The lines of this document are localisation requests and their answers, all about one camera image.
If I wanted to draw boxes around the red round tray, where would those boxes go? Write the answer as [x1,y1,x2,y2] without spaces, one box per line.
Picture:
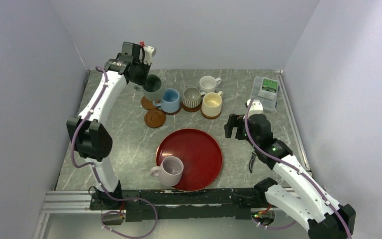
[156,128,223,192]

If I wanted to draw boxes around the black handled pliers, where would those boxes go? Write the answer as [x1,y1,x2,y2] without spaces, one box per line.
[248,151,257,173]

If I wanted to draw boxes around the clear plastic parts box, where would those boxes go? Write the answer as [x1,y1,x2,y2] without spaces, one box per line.
[251,76,280,112]

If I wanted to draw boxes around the white mug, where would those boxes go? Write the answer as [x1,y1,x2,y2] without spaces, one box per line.
[199,76,222,93]

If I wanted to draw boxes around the brown coaster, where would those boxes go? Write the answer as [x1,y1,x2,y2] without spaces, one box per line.
[181,103,202,113]
[162,106,182,115]
[141,96,159,110]
[200,110,221,120]
[144,109,166,128]

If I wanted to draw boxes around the lilac mug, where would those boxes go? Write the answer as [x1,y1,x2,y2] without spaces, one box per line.
[149,156,184,187]

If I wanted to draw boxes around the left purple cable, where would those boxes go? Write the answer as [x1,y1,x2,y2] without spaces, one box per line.
[71,66,159,239]

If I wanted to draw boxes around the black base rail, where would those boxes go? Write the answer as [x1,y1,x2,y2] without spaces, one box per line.
[90,188,269,222]

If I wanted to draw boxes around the grey ribbed mug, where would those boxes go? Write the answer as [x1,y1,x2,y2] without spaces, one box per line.
[182,87,206,109]

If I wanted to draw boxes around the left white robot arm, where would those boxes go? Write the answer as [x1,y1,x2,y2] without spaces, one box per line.
[67,41,156,209]

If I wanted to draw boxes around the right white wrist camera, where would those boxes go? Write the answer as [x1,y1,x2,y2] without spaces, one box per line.
[246,100,264,117]

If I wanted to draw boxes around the grey-green mug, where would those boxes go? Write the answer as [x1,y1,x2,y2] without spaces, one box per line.
[143,74,166,101]

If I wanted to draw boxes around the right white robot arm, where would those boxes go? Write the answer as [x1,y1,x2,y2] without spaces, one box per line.
[224,114,356,239]

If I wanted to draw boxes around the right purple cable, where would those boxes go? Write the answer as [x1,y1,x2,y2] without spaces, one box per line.
[243,99,353,239]

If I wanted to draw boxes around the purple cable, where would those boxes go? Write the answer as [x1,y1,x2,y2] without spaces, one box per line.
[243,99,353,239]
[71,66,159,239]

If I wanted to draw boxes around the cream yellow mug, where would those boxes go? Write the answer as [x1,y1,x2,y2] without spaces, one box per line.
[201,91,223,116]

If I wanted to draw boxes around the blue mug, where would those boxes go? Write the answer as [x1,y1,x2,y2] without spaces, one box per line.
[153,88,181,113]

